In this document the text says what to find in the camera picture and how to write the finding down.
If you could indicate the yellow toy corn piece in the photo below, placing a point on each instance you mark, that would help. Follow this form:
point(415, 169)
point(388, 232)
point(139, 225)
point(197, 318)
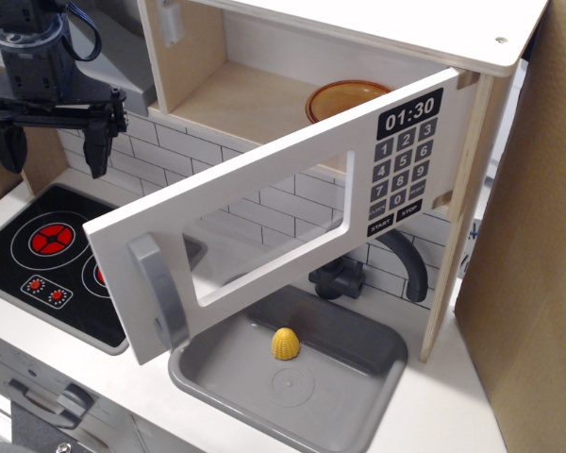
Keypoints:
point(285, 344)

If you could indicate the dark grey toy faucet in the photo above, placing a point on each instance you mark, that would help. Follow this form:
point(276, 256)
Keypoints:
point(395, 267)

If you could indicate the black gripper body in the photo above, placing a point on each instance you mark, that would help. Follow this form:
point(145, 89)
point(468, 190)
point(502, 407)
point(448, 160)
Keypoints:
point(86, 102)

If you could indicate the grey oven door handle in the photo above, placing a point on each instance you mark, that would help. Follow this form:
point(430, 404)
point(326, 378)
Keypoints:
point(64, 410)

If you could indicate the amber plastic bowl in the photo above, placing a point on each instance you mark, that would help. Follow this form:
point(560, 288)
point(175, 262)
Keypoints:
point(340, 96)

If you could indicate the white wooden microwave cabinet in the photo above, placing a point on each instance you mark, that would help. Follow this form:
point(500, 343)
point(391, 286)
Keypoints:
point(234, 75)

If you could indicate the white toy microwave door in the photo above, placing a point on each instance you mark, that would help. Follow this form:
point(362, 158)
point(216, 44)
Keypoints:
point(185, 258)

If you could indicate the grey range hood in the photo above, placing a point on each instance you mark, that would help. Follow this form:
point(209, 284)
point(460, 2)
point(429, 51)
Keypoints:
point(123, 61)

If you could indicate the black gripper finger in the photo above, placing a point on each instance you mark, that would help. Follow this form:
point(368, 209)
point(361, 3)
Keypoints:
point(13, 148)
point(97, 147)

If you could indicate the brown cardboard panel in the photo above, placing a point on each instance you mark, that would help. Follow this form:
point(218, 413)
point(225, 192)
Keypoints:
point(511, 308)

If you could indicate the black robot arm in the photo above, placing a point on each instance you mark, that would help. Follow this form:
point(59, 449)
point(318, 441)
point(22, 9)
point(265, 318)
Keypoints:
point(43, 87)

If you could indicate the black toy stove top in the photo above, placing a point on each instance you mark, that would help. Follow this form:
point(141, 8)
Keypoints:
point(47, 268)

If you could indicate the grey plastic sink basin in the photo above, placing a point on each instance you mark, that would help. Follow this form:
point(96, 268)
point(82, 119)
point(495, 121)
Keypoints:
point(330, 398)

